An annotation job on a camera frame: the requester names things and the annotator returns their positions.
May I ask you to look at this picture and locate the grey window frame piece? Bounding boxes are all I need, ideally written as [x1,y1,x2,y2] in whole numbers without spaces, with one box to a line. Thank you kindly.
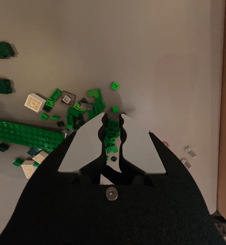
[61,90,76,107]

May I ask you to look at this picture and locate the white desk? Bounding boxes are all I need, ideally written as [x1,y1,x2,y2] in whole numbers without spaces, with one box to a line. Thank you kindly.
[0,0,226,243]

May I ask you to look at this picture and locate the dark green sloped brick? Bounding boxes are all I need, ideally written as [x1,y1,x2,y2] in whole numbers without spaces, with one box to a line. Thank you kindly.
[0,41,16,59]
[0,78,15,94]

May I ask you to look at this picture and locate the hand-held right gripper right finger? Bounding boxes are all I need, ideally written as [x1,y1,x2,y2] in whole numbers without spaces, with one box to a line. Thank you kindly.
[118,113,167,175]

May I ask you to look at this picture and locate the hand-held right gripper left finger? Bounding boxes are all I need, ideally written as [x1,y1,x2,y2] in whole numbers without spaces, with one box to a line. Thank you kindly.
[58,113,108,175]

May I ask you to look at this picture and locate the grey small plate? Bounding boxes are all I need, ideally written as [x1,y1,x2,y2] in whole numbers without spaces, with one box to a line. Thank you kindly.
[180,158,192,169]
[184,146,197,158]

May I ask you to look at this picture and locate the white square brick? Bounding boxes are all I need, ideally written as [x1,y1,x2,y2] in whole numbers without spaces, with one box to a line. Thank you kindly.
[24,93,46,113]
[21,160,38,179]
[32,150,49,164]

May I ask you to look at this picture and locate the large green studded baseplate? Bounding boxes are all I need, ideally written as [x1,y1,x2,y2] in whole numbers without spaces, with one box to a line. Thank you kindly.
[0,118,67,153]

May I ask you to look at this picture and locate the pile of small green bricks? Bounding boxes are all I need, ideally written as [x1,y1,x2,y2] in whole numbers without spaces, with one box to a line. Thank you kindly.
[39,82,123,163]

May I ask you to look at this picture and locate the dark teal slope brick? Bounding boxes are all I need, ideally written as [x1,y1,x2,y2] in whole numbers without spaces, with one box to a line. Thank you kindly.
[27,147,42,156]

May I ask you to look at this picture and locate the patterned rug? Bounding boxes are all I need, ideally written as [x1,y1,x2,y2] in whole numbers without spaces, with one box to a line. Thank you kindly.
[210,214,226,245]

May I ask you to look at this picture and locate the bright green corner tile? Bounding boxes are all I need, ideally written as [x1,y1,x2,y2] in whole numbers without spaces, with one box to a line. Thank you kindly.
[87,88,102,102]

